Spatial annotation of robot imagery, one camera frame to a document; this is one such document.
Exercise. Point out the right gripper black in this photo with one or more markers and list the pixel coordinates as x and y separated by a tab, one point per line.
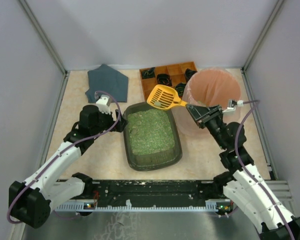
209	116

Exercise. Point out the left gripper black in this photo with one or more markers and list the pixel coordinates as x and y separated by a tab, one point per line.
117	120

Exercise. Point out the trash bin with pink bag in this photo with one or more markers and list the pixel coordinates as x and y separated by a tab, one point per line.
207	87

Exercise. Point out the dark grey litter box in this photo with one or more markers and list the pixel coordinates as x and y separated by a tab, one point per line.
153	161

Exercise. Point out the yellow litter scoop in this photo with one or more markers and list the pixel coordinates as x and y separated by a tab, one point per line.
164	98

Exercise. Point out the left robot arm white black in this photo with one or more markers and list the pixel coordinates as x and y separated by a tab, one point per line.
33	200

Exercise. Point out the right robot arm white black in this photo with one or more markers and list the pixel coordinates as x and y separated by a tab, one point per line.
242	183

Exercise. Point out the green litter pellets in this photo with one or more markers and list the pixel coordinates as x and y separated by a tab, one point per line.
150	132

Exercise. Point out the rolled tie yellow floral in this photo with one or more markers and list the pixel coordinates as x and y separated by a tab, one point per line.
180	88

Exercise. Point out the rolled tie dark grey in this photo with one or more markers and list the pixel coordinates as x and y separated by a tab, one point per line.
189	73

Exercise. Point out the orange wooden compartment tray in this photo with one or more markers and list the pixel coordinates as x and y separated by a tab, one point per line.
175	76

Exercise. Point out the folded grey-blue cloth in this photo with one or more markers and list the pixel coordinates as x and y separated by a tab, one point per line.
107	79

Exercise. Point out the rolled tie orange pattern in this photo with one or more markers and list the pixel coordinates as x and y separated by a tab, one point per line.
164	79

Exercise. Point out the rolled tie green pattern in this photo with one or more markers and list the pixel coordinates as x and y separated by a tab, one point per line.
148	73

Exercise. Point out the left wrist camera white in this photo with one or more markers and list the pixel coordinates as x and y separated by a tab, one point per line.
103	104

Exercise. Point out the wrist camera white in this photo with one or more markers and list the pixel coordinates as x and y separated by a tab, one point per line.
232	105
103	104

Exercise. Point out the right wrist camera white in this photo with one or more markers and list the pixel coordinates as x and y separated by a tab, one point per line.
232	105

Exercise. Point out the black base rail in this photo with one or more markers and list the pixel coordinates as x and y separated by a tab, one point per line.
151	196

